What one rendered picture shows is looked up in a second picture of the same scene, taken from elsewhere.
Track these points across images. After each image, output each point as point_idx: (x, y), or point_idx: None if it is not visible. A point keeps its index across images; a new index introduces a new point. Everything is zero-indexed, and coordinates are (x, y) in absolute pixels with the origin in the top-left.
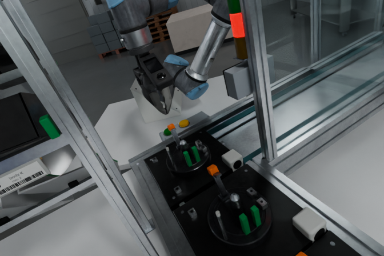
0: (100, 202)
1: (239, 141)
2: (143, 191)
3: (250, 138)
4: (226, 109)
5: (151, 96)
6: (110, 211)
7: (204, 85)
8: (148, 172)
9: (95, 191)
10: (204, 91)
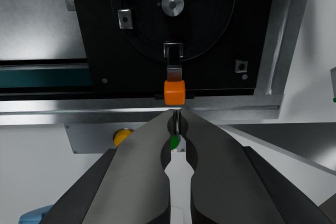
0: (331, 86)
1: (40, 16)
2: None
3: (11, 7)
4: (17, 118)
5: (266, 208)
6: (329, 53)
7: (27, 218)
8: (265, 45)
9: (325, 116)
10: (43, 207)
